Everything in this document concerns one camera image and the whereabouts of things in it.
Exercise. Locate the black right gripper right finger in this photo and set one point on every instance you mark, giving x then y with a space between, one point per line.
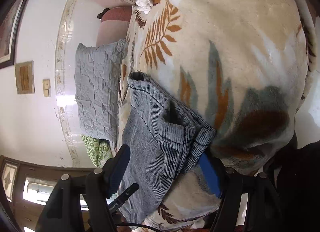
214 173

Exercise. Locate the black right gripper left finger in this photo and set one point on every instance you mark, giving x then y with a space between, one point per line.
114 170

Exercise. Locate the grey denim pants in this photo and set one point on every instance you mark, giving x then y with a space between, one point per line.
165 138

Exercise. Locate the green patterned quilt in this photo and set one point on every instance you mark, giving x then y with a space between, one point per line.
98 150

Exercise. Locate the grey quilted pillow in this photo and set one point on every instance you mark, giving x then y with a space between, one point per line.
97 79

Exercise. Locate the cream leaf pattern blanket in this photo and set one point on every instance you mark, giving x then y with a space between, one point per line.
242 65

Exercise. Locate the white crumpled tissue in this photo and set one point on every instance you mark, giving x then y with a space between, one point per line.
144 6

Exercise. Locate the small beige switch plate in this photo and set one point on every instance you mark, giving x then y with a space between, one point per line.
46 88

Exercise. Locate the dark framed wall picture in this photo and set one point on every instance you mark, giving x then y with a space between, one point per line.
9 33

